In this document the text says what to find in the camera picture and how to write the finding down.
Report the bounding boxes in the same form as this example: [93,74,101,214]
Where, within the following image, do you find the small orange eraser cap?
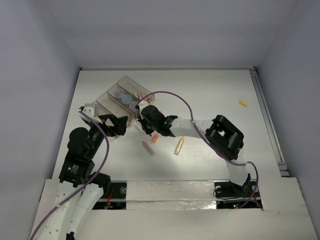
[151,134,159,143]

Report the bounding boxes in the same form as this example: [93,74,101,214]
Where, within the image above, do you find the grey orange-tipped marker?
[142,141,155,156]

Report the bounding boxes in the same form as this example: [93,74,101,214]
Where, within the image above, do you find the clear tape roll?
[113,88,125,99]

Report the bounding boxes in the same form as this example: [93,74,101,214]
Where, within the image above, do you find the yellow highlighter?
[174,137,185,156]

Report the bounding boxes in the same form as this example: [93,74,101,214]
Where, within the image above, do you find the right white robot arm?
[135,102,251,196]

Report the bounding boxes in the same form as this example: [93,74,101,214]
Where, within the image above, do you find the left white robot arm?
[30,111,128,240]

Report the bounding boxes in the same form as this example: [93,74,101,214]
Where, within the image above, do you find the clear brown compartment organizer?
[95,76,155,127]

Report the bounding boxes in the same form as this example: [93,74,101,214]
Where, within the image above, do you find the silver taped front board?
[125,180,217,211]

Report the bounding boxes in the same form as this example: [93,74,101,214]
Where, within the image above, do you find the yellow eraser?
[239,100,248,107]

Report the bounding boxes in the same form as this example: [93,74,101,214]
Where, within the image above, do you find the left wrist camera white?
[77,103,99,119]

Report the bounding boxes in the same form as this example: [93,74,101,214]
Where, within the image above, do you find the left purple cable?
[28,112,111,240]

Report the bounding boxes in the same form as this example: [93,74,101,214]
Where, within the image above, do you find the purple cable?
[139,90,260,210]
[28,112,111,240]

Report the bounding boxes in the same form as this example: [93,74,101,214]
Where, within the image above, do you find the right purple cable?
[139,90,260,210]

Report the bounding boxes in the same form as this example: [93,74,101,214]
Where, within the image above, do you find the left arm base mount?
[93,181,127,210]

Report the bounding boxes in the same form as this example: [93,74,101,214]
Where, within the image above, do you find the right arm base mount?
[212,174,263,210]

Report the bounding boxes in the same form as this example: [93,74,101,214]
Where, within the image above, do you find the aluminium rail right edge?
[249,67,291,178]

